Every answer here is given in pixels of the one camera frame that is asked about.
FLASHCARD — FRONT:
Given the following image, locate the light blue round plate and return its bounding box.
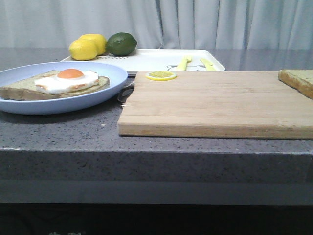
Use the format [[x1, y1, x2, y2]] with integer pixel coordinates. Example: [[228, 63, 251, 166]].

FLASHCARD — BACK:
[[0, 61, 128, 115]]

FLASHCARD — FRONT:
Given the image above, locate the bread slice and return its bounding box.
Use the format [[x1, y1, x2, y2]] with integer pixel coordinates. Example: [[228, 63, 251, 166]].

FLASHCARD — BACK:
[[278, 70, 313, 99], [0, 70, 110, 101]]

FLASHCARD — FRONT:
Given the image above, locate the white serving tray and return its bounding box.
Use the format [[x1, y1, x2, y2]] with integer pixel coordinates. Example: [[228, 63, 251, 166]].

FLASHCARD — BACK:
[[60, 49, 226, 72]]

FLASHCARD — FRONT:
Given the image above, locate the metal spoon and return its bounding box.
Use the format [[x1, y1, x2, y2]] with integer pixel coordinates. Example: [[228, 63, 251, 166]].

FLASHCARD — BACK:
[[117, 81, 134, 103]]

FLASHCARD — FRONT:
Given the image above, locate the lemon slice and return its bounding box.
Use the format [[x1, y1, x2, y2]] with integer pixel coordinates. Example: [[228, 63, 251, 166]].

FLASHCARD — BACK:
[[145, 71, 177, 81]]

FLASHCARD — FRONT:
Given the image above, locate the yellow plastic fork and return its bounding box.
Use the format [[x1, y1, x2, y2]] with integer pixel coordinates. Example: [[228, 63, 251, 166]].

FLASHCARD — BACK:
[[176, 55, 192, 71]]

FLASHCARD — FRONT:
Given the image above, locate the yellow plastic knife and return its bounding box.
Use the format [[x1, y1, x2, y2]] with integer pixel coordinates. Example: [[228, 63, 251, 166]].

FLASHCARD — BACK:
[[200, 58, 216, 71]]

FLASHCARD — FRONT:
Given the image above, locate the green lime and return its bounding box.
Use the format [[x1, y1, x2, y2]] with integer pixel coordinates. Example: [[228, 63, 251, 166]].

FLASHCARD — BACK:
[[105, 32, 137, 56]]

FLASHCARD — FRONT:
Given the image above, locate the rear yellow lemon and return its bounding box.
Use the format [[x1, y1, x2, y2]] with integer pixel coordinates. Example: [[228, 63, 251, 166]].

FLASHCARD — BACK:
[[79, 34, 107, 56]]

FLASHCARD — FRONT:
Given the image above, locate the yellow lemon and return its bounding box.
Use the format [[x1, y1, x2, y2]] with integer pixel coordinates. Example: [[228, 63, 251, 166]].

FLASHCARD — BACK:
[[79, 34, 107, 56], [68, 39, 97, 61]]

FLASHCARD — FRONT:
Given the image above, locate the fried egg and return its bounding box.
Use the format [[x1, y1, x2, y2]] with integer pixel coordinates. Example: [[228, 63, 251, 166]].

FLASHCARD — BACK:
[[34, 69, 99, 94]]

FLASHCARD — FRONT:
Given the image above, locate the white curtain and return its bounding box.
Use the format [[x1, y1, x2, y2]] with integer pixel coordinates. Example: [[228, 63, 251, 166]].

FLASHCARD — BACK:
[[0, 0, 313, 50]]

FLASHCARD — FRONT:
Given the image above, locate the front yellow lemon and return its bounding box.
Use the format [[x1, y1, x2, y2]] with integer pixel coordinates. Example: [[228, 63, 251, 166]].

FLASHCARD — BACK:
[[68, 39, 97, 61]]

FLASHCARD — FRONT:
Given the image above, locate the wooden cutting board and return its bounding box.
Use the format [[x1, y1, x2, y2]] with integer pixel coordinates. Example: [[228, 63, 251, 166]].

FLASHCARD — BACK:
[[117, 71, 313, 139]]

